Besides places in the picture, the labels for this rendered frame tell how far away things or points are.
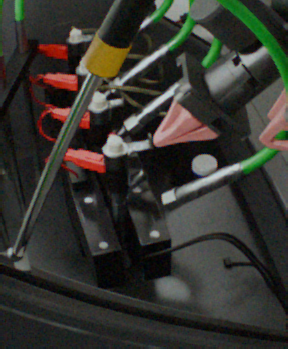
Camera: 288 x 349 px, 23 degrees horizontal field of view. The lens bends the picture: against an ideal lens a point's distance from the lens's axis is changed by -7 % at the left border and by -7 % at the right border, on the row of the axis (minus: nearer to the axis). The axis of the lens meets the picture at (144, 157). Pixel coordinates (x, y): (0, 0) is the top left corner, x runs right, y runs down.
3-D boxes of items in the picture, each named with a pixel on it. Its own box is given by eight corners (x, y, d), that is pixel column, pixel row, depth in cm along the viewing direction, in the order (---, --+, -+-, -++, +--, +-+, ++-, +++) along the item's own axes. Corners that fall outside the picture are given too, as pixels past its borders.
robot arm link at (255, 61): (308, 68, 75) (298, 41, 79) (269, 29, 72) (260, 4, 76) (267, 101, 78) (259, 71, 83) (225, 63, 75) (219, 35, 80)
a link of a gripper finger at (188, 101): (123, 100, 86) (182, 53, 82) (168, 132, 90) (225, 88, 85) (124, 140, 81) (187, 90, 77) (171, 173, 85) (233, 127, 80)
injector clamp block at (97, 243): (171, 303, 101) (172, 237, 90) (103, 317, 99) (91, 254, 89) (111, 146, 125) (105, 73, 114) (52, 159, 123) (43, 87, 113)
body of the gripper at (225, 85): (172, 59, 82) (218, 23, 79) (233, 107, 87) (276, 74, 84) (176, 94, 77) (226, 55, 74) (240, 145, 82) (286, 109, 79)
